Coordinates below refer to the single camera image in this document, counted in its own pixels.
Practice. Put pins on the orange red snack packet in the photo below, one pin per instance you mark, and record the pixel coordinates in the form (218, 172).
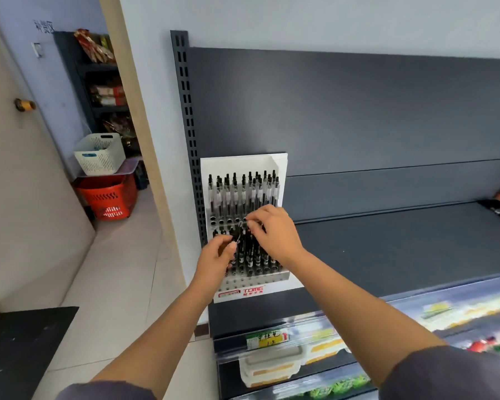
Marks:
(481, 345)

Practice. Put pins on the beige door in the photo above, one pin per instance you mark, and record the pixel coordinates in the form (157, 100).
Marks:
(25, 195)

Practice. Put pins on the brass door knob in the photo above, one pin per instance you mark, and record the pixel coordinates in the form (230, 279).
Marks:
(25, 105)

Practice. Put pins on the row of green packets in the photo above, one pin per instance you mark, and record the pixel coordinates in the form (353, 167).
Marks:
(337, 387)

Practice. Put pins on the grey sleeve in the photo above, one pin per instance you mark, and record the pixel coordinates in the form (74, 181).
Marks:
(450, 376)
(108, 392)

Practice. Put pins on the white wall switch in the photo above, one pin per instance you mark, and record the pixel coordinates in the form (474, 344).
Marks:
(36, 49)

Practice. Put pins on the pale plastic tray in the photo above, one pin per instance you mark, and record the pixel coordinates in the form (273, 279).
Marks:
(129, 166)

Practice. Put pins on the grey right sleeve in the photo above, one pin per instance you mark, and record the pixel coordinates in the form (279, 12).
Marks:
(450, 376)

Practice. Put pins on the red plastic basket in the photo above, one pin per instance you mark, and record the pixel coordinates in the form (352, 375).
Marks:
(106, 199)

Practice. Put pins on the person's right hand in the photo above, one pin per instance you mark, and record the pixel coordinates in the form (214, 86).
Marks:
(279, 235)

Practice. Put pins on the white woven basket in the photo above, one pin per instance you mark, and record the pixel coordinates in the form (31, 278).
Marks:
(100, 156)

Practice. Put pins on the white yellow food container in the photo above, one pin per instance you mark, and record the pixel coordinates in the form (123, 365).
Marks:
(327, 349)
(271, 368)

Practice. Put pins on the person's left forearm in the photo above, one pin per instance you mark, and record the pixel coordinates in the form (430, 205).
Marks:
(150, 345)

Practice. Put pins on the grey left sleeve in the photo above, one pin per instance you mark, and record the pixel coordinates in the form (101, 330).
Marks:
(108, 392)

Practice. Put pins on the shiny red snack packet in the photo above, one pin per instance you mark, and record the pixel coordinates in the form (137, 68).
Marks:
(93, 45)

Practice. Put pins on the white tiered pen holder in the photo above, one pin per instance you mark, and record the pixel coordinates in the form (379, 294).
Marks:
(281, 170)

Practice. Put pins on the dark grey shelf unit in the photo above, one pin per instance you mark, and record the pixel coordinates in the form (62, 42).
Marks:
(379, 112)

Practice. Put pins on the white slotted shelf upright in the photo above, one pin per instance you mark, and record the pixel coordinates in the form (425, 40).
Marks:
(187, 120)

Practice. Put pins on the clear-barrel pen group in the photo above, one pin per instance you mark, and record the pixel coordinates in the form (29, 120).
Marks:
(241, 195)

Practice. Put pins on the black rubber-grip pen group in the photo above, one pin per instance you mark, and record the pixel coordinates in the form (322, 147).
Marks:
(254, 258)

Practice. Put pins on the yellow green price tag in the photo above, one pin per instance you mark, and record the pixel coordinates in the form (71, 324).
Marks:
(266, 340)
(437, 310)

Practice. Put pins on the person's right forearm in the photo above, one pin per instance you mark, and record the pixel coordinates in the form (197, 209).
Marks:
(358, 316)

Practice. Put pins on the person's left hand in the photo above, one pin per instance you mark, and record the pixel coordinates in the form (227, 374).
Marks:
(212, 266)

